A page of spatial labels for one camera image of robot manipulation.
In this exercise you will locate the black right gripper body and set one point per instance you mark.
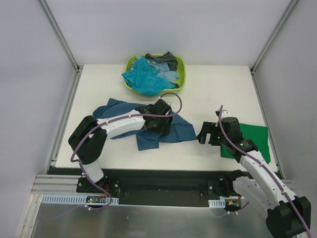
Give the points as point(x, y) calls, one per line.
point(213, 134)

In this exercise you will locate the light blue t shirt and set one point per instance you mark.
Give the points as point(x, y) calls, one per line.
point(160, 69)

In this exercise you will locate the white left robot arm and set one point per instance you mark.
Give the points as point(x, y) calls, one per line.
point(88, 139)

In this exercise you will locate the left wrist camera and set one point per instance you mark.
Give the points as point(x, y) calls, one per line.
point(165, 101)

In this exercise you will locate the left slotted cable duct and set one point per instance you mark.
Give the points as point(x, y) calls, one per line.
point(79, 200)

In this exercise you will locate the slotted cable duct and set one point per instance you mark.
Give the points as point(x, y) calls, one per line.
point(79, 200)
point(220, 203)

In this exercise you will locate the folded green t shirt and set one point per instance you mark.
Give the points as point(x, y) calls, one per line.
point(259, 135)

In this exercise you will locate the dark blue t shirt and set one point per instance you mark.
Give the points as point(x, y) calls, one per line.
point(180, 131)

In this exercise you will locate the right aluminium frame post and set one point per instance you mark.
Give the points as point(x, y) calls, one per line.
point(273, 36)

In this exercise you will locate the turquoise t shirt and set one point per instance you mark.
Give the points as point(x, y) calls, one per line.
point(146, 83)

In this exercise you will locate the lime green plastic basket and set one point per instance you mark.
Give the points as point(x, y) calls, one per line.
point(180, 81)

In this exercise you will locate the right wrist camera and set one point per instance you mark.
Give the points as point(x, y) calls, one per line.
point(223, 114)

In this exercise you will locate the dark grey t shirt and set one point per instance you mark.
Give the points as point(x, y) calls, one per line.
point(167, 59)

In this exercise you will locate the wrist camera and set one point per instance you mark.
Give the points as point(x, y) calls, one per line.
point(165, 101)
point(223, 114)

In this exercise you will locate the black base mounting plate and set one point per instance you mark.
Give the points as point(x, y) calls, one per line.
point(156, 187)

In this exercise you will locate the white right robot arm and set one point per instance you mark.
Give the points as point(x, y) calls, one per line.
point(286, 214)

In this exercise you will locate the left aluminium frame post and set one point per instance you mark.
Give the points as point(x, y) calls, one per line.
point(58, 33)

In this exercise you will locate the aluminium frame post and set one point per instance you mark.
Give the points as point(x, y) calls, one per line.
point(273, 36)
point(58, 33)

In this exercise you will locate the right slotted cable duct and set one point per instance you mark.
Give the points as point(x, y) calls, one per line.
point(220, 203)

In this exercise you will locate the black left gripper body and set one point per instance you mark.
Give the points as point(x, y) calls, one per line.
point(160, 125)

